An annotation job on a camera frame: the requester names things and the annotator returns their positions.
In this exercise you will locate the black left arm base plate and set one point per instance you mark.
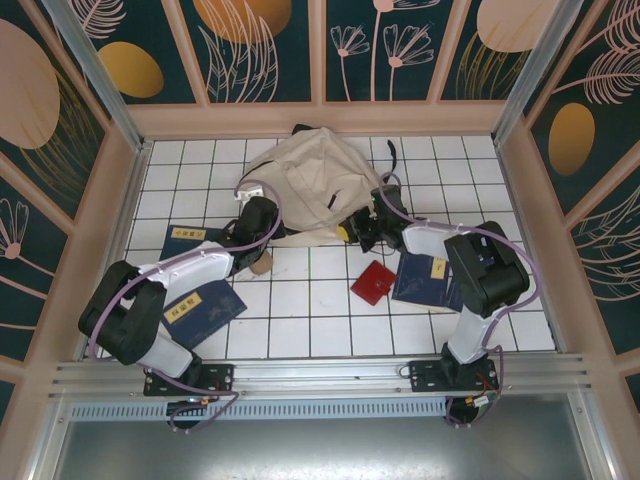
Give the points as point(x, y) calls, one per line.
point(220, 372)

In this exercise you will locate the aluminium side rail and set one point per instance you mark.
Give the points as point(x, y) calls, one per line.
point(130, 190)
point(517, 200)

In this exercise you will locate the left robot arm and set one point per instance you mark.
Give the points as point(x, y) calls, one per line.
point(190, 265)

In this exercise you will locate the red leather wallet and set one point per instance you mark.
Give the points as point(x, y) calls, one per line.
point(372, 282)

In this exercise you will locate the aluminium corner post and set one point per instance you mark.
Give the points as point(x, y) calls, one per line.
point(530, 70)
point(100, 75)

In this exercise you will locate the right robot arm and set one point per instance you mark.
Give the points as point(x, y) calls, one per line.
point(490, 270)

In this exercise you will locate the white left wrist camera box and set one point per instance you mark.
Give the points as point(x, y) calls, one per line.
point(251, 191)

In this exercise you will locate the aluminium mounting rail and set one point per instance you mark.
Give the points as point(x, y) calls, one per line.
point(320, 375)

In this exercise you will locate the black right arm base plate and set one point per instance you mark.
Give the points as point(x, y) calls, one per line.
point(425, 375)

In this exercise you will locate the beige canvas backpack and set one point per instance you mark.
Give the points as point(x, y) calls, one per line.
point(310, 175)

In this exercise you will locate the tan pencil case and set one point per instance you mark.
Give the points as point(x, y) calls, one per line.
point(261, 265)

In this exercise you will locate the grey metal plate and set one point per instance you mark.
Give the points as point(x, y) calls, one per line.
point(320, 450)

